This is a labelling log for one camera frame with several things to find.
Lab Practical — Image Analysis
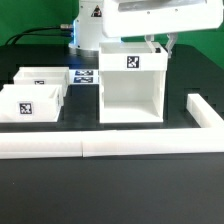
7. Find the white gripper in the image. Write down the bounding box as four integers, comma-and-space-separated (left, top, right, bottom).
103, 0, 224, 57

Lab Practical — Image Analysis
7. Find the white drawer cabinet box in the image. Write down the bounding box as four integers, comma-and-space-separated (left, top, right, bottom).
99, 42, 168, 123

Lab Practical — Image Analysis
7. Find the white drawer with knob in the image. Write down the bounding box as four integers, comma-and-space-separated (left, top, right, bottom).
0, 84, 63, 123

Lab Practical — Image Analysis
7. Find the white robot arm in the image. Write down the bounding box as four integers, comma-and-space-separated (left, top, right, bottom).
69, 0, 224, 56

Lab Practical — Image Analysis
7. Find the white rear drawer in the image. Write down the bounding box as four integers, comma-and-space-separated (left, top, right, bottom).
13, 67, 69, 95

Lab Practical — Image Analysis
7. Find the white marker sheet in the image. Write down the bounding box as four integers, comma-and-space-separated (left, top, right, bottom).
69, 69, 99, 85

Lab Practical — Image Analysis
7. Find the white right fence rail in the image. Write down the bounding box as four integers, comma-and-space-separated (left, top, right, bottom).
186, 93, 224, 128

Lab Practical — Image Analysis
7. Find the white fence rail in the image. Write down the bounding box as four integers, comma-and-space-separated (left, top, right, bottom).
186, 93, 224, 128
0, 128, 224, 159

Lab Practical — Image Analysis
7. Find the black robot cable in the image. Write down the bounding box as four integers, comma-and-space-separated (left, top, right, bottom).
4, 23, 75, 46

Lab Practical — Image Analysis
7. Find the white front fence rail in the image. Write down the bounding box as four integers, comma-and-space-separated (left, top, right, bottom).
0, 128, 224, 159

